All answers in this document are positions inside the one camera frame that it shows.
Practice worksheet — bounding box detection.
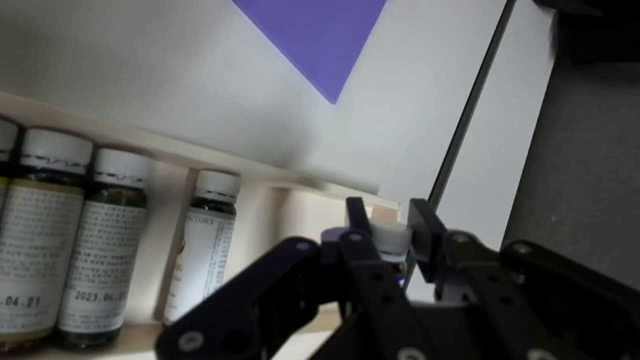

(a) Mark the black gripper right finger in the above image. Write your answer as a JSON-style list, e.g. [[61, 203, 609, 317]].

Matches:
[[408, 197, 640, 360]]

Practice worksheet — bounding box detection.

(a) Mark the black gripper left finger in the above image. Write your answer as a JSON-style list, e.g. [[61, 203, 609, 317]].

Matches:
[[155, 197, 428, 360]]

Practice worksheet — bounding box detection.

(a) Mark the small white-capped labelled bottle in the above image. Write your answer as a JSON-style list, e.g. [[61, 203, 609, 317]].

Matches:
[[0, 117, 19, 222], [160, 168, 243, 327], [367, 220, 414, 287], [55, 147, 153, 351], [0, 126, 96, 348]]

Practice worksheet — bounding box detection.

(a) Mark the beige bottle tray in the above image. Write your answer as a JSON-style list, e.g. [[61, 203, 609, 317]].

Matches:
[[0, 88, 402, 360]]

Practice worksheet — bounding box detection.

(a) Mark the purple paper mat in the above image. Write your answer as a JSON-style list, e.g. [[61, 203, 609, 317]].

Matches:
[[229, 0, 388, 107]]

